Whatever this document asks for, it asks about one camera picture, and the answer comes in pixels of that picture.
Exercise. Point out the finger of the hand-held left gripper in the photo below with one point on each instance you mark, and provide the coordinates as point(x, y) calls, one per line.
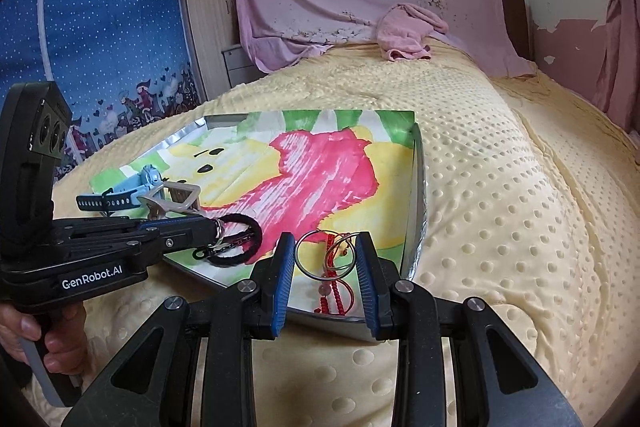
point(150, 252)
point(190, 227)

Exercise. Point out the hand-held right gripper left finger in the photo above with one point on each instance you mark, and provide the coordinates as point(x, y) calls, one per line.
point(282, 287)

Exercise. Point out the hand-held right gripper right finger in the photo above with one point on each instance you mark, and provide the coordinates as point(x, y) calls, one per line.
point(367, 287)

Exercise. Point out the silver key rings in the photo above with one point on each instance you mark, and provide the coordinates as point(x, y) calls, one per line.
point(218, 229)

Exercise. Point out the blue wrist watch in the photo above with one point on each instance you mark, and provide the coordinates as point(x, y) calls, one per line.
point(120, 199)

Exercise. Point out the colourful printed metal tray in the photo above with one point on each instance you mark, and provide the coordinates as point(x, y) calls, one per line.
point(320, 177)

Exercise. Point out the person's left hand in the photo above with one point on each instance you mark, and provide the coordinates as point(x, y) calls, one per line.
point(65, 347)

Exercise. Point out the grey nightstand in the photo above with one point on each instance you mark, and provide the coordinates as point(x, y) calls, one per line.
point(240, 64)

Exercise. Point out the blue dotted fabric wardrobe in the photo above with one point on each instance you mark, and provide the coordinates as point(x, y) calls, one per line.
point(110, 32)

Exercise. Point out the wooden wardrobe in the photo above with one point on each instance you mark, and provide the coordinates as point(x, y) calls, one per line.
point(210, 22)

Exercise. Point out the pink towel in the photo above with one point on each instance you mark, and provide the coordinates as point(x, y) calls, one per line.
point(405, 32)

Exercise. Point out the brown wooden headboard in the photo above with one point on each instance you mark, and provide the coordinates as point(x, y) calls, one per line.
point(515, 22)

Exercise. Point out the pink curtain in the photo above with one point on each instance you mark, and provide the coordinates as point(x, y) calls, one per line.
point(620, 57)

